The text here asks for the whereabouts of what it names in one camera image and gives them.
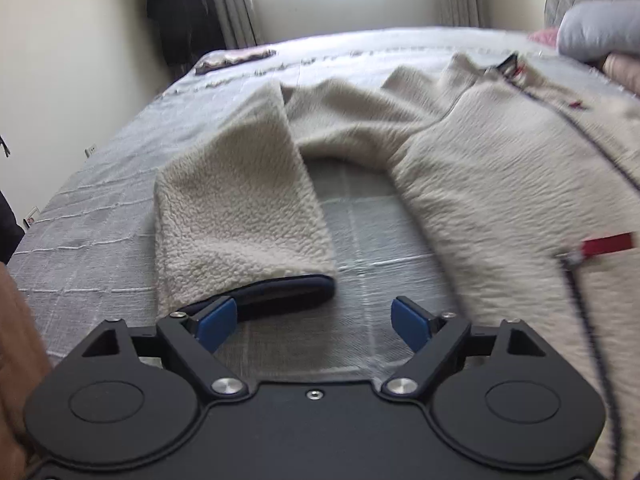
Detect white wall socket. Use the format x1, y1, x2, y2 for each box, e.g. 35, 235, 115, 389
85, 144, 96, 158

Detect dark coat hanging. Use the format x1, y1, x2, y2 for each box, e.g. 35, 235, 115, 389
146, 0, 226, 68

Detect folded mauve cloth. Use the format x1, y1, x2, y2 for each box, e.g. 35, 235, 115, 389
194, 47, 276, 75

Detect brown wooden furniture edge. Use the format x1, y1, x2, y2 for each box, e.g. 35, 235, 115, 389
1, 263, 51, 479

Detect grey blue pillow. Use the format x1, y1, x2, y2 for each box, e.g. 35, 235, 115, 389
556, 0, 640, 62

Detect grey checked bedspread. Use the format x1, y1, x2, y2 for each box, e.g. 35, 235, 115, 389
8, 26, 640, 380

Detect pink pillow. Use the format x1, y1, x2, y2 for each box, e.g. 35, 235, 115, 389
602, 53, 640, 96

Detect cream fleece zip jacket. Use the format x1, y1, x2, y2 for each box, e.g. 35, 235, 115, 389
154, 54, 639, 479

